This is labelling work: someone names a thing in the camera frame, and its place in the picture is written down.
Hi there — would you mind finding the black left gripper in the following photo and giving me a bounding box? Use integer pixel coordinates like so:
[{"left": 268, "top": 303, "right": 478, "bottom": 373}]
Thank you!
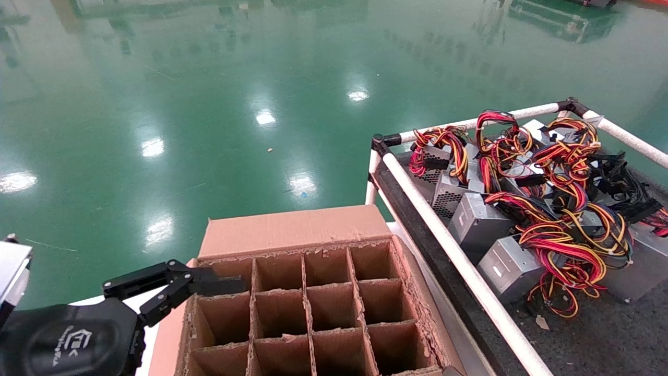
[{"left": 0, "top": 260, "right": 247, "bottom": 376}]

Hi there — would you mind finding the grey power supply with wires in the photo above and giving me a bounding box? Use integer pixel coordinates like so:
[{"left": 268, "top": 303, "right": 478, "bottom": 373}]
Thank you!
[{"left": 600, "top": 206, "right": 668, "bottom": 303}]

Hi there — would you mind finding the cardboard box with dividers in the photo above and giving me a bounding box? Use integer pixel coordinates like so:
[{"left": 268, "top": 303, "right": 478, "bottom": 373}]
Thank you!
[{"left": 149, "top": 205, "right": 468, "bottom": 376}]

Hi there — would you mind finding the grey mesh power supply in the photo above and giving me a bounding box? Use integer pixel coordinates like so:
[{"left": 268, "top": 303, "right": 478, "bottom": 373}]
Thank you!
[
  {"left": 417, "top": 144, "right": 455, "bottom": 186},
  {"left": 432, "top": 172, "right": 478, "bottom": 220}
]

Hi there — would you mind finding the grey metal power supply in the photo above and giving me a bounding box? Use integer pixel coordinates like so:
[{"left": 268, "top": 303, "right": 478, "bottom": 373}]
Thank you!
[
  {"left": 522, "top": 119, "right": 554, "bottom": 149},
  {"left": 464, "top": 144, "right": 488, "bottom": 194},
  {"left": 448, "top": 192, "right": 515, "bottom": 262},
  {"left": 571, "top": 209, "right": 609, "bottom": 238},
  {"left": 476, "top": 236, "right": 546, "bottom": 306}
]

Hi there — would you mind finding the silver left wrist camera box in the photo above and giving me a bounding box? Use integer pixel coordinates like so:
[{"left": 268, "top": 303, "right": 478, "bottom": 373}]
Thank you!
[{"left": 0, "top": 234, "right": 33, "bottom": 319}]

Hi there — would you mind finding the white pipe cart frame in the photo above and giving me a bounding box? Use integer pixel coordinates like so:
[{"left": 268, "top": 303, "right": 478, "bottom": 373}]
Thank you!
[{"left": 365, "top": 97, "right": 668, "bottom": 376}]

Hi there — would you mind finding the red yellow wire bundle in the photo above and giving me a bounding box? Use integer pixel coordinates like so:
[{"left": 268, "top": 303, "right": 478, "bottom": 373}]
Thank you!
[
  {"left": 532, "top": 117, "right": 603, "bottom": 212},
  {"left": 484, "top": 191, "right": 637, "bottom": 319},
  {"left": 475, "top": 109, "right": 535, "bottom": 195},
  {"left": 409, "top": 125, "right": 470, "bottom": 184}
]

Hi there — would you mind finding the black wire bundle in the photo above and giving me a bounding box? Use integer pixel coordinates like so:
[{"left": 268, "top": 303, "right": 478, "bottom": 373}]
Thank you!
[{"left": 592, "top": 150, "right": 664, "bottom": 222}]

